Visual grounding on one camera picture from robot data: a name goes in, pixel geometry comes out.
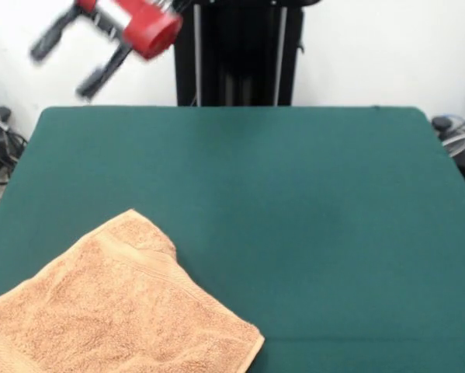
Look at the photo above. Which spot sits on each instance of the dark green tablecloth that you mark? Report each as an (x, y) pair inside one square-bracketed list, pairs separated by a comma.
[(333, 233)]

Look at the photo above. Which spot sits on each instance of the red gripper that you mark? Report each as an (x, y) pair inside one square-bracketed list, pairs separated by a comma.
[(150, 31)]

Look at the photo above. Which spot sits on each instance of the small black round device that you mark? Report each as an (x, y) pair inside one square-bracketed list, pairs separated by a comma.
[(441, 123)]

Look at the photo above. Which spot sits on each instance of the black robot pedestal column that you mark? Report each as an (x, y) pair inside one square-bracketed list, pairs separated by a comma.
[(247, 58)]

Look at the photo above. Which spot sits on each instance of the tan terry towel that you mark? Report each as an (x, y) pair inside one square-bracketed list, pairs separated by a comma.
[(100, 311)]

